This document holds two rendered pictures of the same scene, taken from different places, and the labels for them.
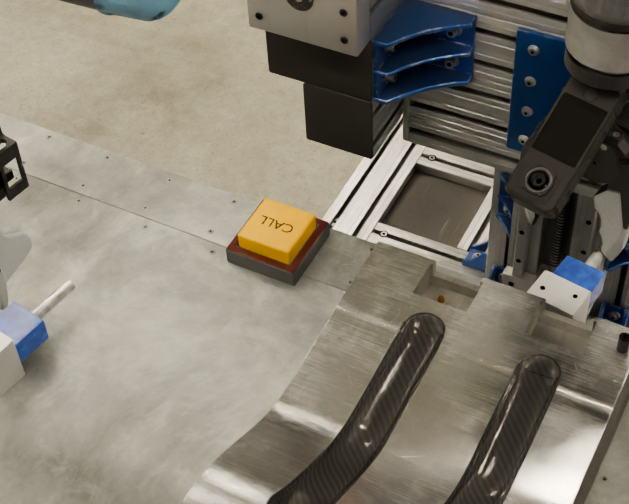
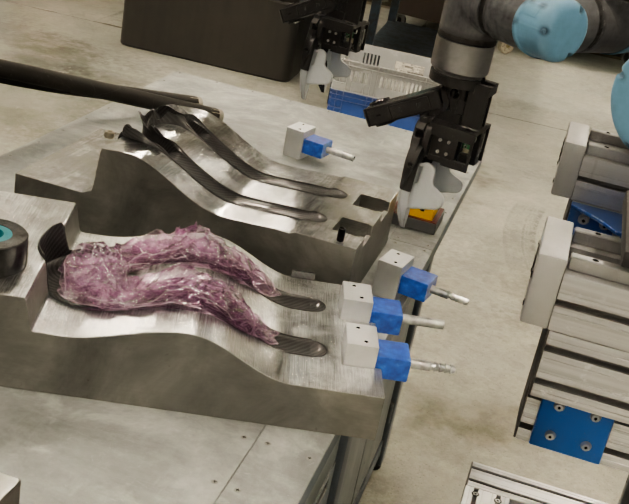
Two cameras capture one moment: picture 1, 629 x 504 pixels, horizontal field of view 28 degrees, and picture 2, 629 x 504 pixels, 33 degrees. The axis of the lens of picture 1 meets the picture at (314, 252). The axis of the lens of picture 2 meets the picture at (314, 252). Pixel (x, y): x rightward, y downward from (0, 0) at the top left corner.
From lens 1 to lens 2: 152 cm
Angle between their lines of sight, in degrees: 61
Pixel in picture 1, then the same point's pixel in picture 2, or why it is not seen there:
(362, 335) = (325, 181)
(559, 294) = (394, 257)
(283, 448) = (238, 146)
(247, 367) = not seen: hidden behind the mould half
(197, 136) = not seen: outside the picture
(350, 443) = (252, 174)
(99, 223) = not seen: hidden behind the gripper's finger
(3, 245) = (320, 67)
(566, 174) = (384, 103)
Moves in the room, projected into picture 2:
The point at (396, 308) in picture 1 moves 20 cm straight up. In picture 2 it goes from (347, 188) to (373, 58)
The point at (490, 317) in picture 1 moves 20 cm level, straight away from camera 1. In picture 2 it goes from (350, 210) to (487, 231)
